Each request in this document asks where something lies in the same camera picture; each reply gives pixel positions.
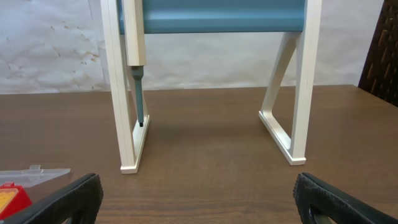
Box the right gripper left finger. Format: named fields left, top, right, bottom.
left=0, top=173, right=104, bottom=224

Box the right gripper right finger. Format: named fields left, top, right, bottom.
left=293, top=172, right=398, bottom=224

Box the red and yellow tip box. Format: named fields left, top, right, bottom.
left=0, top=164, right=71, bottom=220

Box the white pipette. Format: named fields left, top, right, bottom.
left=122, top=0, right=147, bottom=128

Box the white and blue stand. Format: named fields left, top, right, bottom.
left=99, top=0, right=323, bottom=175

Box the dark brown lattice panel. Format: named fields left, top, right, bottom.
left=358, top=0, right=398, bottom=108

